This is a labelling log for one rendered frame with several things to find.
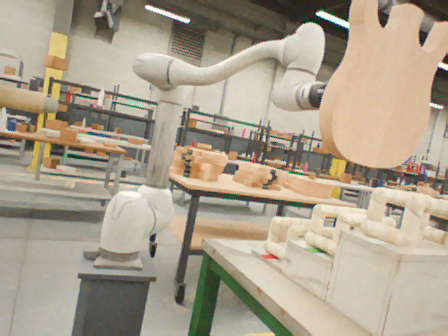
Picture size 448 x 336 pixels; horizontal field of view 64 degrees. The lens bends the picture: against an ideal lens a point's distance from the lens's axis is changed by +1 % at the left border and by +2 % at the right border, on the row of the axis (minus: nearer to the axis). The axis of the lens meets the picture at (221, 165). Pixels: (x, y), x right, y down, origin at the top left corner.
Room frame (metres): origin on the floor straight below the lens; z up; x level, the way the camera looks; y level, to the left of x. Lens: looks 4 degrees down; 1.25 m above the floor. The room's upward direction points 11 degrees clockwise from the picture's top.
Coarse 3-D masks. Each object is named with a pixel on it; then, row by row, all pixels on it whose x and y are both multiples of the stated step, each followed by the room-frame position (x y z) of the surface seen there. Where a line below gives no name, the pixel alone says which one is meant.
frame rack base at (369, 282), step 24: (360, 240) 0.74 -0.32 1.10; (336, 264) 0.78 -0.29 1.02; (360, 264) 0.73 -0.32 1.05; (384, 264) 0.68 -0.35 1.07; (408, 264) 0.67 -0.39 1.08; (432, 264) 0.71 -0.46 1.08; (336, 288) 0.77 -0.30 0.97; (360, 288) 0.72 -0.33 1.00; (384, 288) 0.67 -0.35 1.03; (408, 288) 0.68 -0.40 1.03; (432, 288) 0.72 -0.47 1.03; (360, 312) 0.71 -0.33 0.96; (384, 312) 0.66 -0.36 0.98; (408, 312) 0.69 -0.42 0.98; (432, 312) 0.73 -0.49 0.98
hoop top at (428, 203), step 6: (408, 198) 0.71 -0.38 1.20; (414, 198) 0.70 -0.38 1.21; (420, 198) 0.70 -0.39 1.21; (426, 198) 0.71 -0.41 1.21; (414, 204) 0.69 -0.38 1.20; (420, 204) 0.69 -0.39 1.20; (426, 204) 0.70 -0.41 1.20; (432, 204) 0.71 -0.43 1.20; (438, 204) 0.72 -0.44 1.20; (444, 204) 0.73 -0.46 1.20; (426, 210) 0.70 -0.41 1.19; (432, 210) 0.71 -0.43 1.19; (438, 210) 0.72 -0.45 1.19; (444, 210) 0.73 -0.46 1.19
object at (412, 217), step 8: (408, 208) 0.70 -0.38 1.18; (416, 208) 0.69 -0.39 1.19; (408, 216) 0.70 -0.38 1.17; (416, 216) 0.69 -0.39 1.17; (408, 224) 0.70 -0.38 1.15; (416, 224) 0.69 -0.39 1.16; (408, 232) 0.69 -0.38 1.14; (416, 232) 0.69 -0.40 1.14; (400, 248) 0.70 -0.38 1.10; (408, 248) 0.69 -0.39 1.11
